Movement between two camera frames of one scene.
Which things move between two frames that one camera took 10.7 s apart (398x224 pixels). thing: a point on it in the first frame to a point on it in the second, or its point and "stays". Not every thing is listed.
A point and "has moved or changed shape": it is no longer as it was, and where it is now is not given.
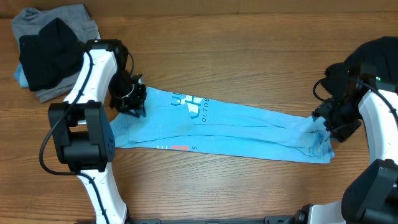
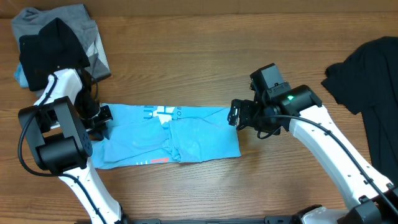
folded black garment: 50,56 stays
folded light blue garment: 20,76 stays
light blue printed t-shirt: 183,121 has moved or changed shape
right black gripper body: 342,117 to 255,116
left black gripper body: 124,95 to 94,117
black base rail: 272,219 stays
